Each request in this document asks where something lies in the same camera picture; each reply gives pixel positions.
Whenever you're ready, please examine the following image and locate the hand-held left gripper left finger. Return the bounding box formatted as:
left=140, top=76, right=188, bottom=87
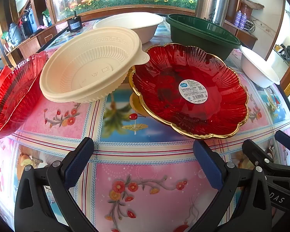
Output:
left=14, top=137, right=98, bottom=232

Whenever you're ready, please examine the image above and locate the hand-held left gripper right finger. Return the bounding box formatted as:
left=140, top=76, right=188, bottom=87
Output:
left=190, top=140, right=273, bottom=232

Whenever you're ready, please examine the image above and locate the small white paper bowl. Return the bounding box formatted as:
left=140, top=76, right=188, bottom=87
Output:
left=239, top=46, right=281, bottom=89

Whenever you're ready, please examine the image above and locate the red plate with round sticker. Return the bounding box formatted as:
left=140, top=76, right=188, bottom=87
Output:
left=129, top=43, right=249, bottom=139

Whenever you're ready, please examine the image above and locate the red ribbed plastic plate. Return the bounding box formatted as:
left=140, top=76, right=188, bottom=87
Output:
left=0, top=51, right=49, bottom=139

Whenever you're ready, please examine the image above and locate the cream ribbed plastic bowl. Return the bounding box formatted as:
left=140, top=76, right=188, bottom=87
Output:
left=39, top=27, right=150, bottom=102

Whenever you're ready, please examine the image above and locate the dark green plastic bowl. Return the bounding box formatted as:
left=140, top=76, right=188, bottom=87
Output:
left=165, top=14, right=241, bottom=61

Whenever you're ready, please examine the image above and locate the dark backpack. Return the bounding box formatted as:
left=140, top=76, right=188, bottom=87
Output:
left=279, top=44, right=290, bottom=62

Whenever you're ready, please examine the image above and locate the wooden side table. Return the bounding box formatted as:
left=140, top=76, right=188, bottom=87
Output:
left=223, top=19, right=258, bottom=50

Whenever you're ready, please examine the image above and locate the wooden side desk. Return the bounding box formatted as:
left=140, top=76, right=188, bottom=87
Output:
left=0, top=24, right=58, bottom=58

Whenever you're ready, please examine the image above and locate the small black device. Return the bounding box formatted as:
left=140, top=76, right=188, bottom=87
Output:
left=66, top=11, right=81, bottom=32

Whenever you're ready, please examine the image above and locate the brown wicker basket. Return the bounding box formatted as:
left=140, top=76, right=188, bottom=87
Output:
left=239, top=0, right=265, bottom=17

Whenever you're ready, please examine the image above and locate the grey bag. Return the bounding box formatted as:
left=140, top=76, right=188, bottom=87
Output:
left=8, top=22, right=22, bottom=44

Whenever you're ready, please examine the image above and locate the black appliance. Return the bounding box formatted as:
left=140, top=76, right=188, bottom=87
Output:
left=19, top=11, right=38, bottom=38

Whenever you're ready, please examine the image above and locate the large white paper bowl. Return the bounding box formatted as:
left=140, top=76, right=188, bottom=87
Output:
left=93, top=12, right=165, bottom=44

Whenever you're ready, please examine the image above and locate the stainless steel thermos jug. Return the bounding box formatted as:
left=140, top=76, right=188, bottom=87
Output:
left=195, top=0, right=237, bottom=27

